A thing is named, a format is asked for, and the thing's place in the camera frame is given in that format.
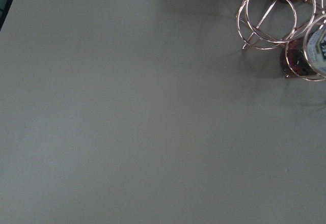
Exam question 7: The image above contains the copper wire bottle basket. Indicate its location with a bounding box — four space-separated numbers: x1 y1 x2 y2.
235 0 326 82

